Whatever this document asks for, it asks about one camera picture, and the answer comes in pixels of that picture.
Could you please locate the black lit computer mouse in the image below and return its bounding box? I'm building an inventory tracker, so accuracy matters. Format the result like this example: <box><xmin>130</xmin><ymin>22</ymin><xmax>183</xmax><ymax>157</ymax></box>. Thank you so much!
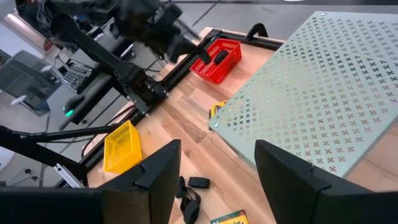
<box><xmin>63</xmin><ymin>95</ymin><xmax>85</xmax><ymax>118</ymax></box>

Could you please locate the yellow green Crayola crayon box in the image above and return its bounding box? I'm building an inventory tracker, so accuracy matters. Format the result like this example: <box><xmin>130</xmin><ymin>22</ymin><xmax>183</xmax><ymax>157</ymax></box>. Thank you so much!
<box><xmin>210</xmin><ymin>210</ymin><xmax>249</xmax><ymax>224</ymax></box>
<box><xmin>208</xmin><ymin>100</ymin><xmax>229</xmax><ymax>121</ymax></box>

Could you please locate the red plastic basket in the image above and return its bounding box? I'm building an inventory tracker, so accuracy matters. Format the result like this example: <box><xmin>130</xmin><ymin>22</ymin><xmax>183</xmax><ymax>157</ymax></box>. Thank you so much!
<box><xmin>190</xmin><ymin>38</ymin><xmax>243</xmax><ymax>85</ymax></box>

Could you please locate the silver aluminium extrusion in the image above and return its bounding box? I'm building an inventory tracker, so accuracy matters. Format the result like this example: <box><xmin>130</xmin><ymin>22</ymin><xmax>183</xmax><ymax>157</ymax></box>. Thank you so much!
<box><xmin>53</xmin><ymin>163</ymin><xmax>85</xmax><ymax>189</ymax></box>

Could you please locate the small black block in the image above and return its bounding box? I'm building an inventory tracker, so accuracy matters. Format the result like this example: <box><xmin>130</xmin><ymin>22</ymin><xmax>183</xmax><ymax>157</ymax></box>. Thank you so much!
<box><xmin>187</xmin><ymin>176</ymin><xmax>211</xmax><ymax>189</ymax></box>

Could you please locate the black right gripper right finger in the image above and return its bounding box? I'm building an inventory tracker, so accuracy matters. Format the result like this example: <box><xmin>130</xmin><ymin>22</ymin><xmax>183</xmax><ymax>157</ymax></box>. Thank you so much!
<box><xmin>254</xmin><ymin>139</ymin><xmax>374</xmax><ymax>224</ymax></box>

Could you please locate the black keyboard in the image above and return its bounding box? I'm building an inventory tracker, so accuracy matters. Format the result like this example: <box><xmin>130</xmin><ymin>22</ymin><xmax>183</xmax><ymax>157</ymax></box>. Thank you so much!
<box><xmin>61</xmin><ymin>60</ymin><xmax>95</xmax><ymax>94</ymax></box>

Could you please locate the black aluminium table frame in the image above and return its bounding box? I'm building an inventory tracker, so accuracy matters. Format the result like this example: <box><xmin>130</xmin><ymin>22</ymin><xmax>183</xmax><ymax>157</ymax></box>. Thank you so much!
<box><xmin>0</xmin><ymin>23</ymin><xmax>284</xmax><ymax>189</ymax></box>

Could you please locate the black frame clamp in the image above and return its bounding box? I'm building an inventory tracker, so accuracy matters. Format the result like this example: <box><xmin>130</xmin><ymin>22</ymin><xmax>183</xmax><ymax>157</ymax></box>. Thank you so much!
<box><xmin>245</xmin><ymin>23</ymin><xmax>269</xmax><ymax>40</ymax></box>

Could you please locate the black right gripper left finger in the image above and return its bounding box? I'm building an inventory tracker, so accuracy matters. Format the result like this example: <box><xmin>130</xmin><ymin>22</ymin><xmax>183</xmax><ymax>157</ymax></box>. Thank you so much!
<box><xmin>99</xmin><ymin>139</ymin><xmax>182</xmax><ymax>224</ymax></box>

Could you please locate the yellow plastic basket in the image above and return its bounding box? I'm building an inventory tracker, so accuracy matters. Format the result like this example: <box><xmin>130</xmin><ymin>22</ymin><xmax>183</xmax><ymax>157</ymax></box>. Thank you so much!
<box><xmin>103</xmin><ymin>120</ymin><xmax>143</xmax><ymax>174</ymax></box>

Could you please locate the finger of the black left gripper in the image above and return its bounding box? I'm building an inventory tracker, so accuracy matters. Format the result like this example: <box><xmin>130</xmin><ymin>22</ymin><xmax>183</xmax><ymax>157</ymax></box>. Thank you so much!
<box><xmin>178</xmin><ymin>35</ymin><xmax>213</xmax><ymax>65</ymax></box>
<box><xmin>167</xmin><ymin>45</ymin><xmax>188</xmax><ymax>63</ymax></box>

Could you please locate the green perforated metal shelf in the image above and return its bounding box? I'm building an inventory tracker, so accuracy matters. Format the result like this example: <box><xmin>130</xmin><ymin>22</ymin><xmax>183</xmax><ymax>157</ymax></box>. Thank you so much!
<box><xmin>208</xmin><ymin>11</ymin><xmax>398</xmax><ymax>178</ymax></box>

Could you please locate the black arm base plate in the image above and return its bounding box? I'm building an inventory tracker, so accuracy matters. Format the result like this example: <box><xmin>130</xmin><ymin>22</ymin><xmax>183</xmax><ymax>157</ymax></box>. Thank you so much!
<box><xmin>126</xmin><ymin>83</ymin><xmax>170</xmax><ymax>116</ymax></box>

